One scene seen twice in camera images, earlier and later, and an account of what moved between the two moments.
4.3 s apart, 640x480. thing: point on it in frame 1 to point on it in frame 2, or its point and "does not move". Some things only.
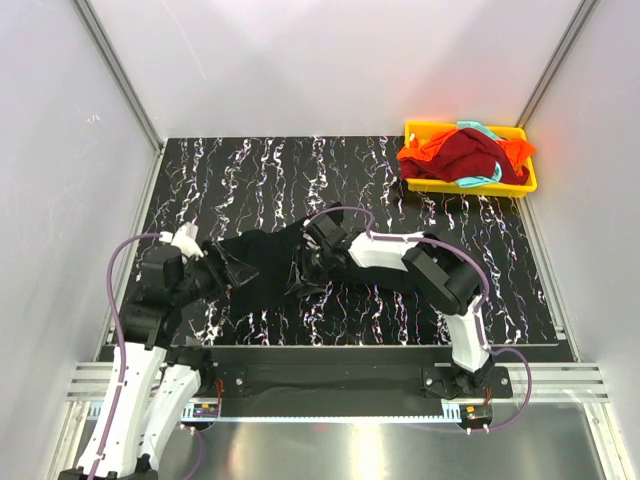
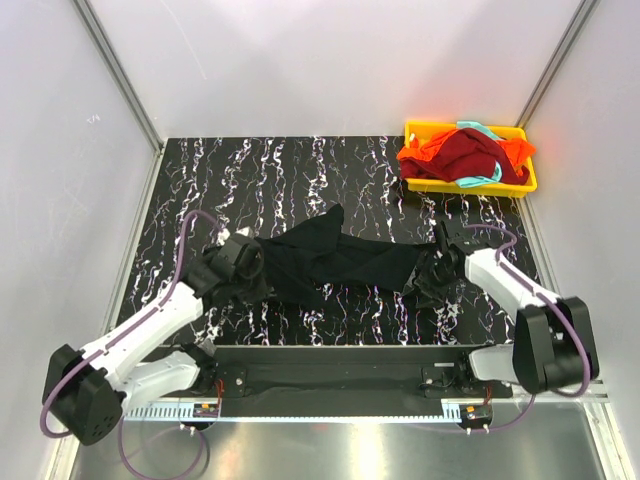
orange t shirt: (520, 151) does not move
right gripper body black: (312, 265) to (431, 276)
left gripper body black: (202, 279) to (253, 273)
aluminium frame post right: (584, 11) does not move
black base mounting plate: (346, 376) does not move
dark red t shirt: (459, 154) does not move
